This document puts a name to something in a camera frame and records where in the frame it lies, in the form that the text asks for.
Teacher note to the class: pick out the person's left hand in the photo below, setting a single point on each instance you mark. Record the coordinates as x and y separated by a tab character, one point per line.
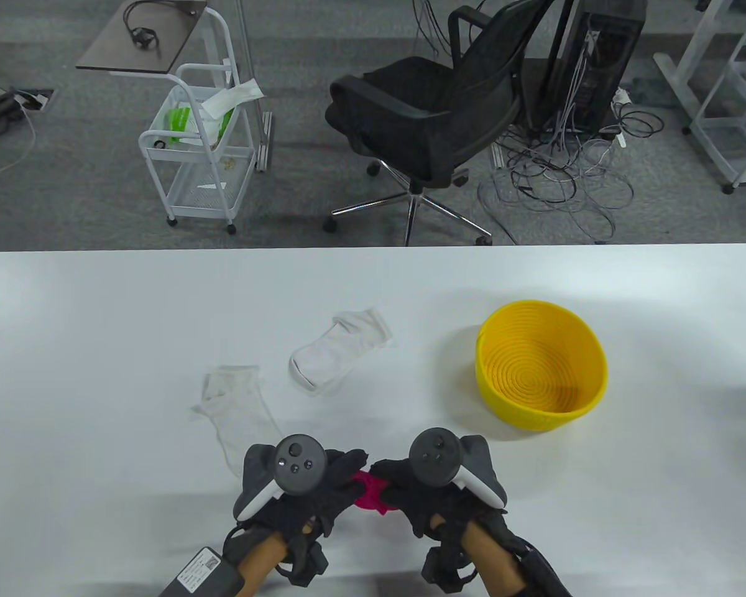
342	482

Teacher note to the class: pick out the person's right hand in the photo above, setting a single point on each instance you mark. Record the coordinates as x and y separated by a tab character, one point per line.
423	504

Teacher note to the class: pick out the pink sock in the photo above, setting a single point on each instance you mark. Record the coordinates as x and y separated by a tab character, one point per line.
370	494
380	508

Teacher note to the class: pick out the sheer white sock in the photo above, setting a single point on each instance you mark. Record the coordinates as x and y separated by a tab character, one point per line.
236	416

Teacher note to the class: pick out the thick white sock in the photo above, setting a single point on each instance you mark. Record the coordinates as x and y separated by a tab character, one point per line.
336	351

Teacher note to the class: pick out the person's left forearm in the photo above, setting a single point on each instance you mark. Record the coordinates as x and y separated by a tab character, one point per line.
261	559

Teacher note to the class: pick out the person's right forearm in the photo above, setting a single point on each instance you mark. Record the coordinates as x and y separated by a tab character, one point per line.
491	553

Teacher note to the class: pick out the grey white hand controller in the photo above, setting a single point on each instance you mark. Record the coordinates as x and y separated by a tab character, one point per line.
299	463
435	457

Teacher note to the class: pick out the small black wrist module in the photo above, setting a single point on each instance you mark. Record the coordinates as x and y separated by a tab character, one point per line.
308	563
444	569

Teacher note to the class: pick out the black labelled wrist box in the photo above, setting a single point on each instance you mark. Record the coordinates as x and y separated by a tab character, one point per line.
199	572
544	575

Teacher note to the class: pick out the yellow woven basket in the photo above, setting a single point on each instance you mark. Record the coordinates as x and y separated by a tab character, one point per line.
534	373

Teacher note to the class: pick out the white rolling cart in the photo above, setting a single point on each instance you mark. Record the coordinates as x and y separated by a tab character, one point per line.
205	193

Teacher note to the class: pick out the grey metal stand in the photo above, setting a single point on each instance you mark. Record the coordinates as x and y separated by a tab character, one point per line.
265	143

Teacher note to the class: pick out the black office chair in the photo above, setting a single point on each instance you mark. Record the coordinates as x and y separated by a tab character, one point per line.
423	118

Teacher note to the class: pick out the green white packet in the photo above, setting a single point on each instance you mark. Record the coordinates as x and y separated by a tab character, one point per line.
177	121

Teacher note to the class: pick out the white cloth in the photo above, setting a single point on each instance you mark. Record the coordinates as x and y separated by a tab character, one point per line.
236	94

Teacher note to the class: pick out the white power strip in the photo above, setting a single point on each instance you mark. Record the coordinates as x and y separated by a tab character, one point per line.
621	96

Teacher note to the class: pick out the white metal rack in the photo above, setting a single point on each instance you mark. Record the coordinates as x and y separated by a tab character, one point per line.
712	152

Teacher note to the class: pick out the black computer tower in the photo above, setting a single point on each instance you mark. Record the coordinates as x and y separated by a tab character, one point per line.
609	62

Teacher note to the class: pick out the brown top side table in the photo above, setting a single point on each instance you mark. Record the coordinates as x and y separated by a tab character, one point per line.
112	53

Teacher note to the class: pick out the floor socket box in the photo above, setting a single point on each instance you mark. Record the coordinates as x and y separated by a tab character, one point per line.
34	99

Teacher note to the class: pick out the white desk frame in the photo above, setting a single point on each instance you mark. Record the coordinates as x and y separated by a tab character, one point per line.
674	78

